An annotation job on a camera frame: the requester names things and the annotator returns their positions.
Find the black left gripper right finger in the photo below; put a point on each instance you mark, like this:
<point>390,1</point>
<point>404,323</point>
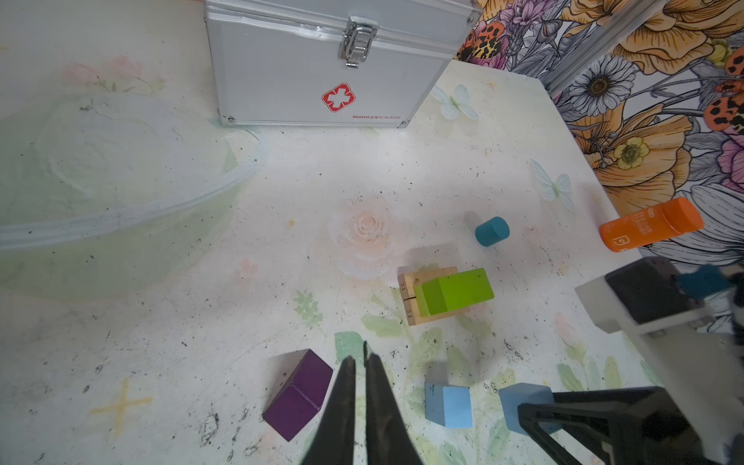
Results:
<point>386,437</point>

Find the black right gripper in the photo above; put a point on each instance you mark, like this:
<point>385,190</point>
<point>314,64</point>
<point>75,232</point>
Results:
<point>688,326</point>

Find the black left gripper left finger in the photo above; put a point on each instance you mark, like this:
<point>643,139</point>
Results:
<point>334,441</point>

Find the long green block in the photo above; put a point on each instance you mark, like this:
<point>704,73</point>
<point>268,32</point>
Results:
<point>454,292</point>

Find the natural wood plank block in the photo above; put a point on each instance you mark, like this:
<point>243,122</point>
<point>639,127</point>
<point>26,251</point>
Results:
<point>409,280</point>

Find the purple wood block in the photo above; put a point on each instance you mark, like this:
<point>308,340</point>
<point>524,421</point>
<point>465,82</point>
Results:
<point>301,397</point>

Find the teal cylinder block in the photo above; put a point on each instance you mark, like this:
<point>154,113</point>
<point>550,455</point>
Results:
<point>492,231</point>

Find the orange plastic cup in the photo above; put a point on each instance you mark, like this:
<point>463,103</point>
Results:
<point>651,225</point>

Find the silver first aid case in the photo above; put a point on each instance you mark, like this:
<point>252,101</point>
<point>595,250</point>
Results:
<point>331,63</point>

